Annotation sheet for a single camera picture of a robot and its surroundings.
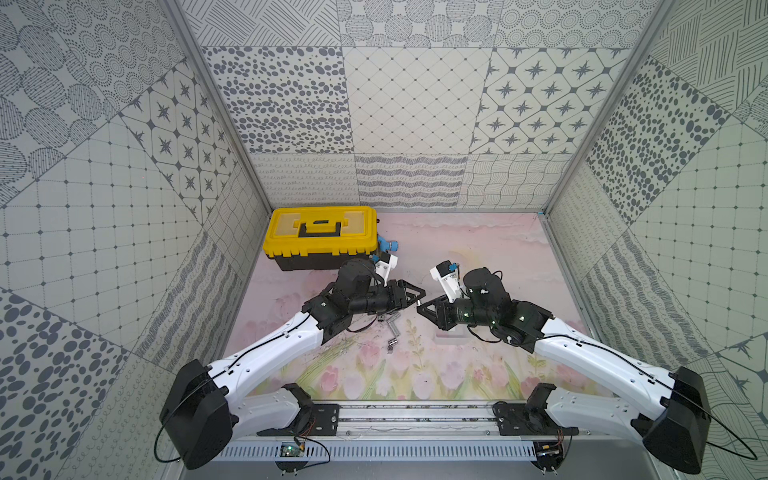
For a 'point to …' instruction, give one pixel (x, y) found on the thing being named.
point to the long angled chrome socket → (392, 325)
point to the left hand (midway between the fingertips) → (424, 289)
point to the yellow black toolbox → (320, 238)
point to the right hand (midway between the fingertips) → (421, 311)
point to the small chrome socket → (391, 342)
